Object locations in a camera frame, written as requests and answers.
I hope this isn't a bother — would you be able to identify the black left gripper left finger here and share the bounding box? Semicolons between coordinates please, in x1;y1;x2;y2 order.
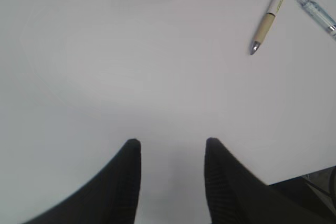
29;139;141;223

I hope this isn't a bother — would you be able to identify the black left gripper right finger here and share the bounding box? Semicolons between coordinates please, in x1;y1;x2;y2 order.
204;137;333;223

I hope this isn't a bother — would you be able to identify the blue retractable pen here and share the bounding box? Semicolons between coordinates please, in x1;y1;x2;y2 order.
297;0;335;40

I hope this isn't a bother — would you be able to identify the beige retractable pen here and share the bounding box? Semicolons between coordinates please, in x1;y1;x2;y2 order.
250;0;284;55

